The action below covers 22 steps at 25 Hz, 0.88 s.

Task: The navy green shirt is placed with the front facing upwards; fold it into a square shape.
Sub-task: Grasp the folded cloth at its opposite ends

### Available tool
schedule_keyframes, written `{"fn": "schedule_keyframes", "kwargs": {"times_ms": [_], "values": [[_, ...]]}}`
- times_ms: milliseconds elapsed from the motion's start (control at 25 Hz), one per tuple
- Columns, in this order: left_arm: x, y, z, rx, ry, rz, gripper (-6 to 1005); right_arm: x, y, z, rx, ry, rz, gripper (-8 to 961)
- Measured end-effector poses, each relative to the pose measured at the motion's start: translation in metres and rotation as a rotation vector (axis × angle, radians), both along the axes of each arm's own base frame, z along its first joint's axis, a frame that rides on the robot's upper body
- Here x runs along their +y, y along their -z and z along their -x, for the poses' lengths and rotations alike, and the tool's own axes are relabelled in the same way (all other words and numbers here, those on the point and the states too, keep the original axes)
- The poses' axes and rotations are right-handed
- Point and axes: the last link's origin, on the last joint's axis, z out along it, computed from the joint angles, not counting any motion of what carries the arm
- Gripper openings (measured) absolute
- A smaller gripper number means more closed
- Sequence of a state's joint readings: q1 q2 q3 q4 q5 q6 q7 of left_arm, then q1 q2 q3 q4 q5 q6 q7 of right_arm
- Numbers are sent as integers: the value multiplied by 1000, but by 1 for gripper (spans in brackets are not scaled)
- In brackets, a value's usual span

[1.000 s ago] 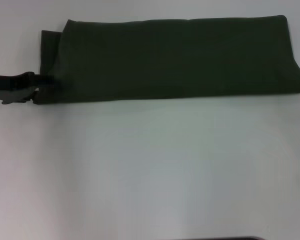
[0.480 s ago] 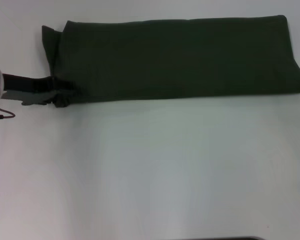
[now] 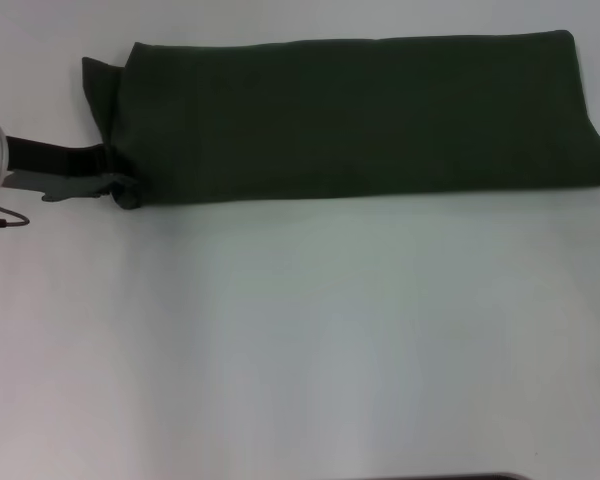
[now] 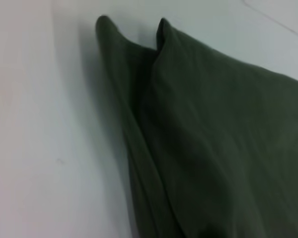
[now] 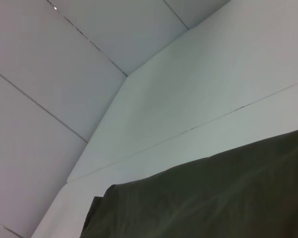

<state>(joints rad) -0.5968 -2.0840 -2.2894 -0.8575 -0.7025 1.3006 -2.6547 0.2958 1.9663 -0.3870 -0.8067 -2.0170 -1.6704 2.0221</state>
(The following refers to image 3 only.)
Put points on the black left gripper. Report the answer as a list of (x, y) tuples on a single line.
[(55, 167)]

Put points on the dark green FREE print t-shirt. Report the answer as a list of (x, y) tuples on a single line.
[(355, 115)]

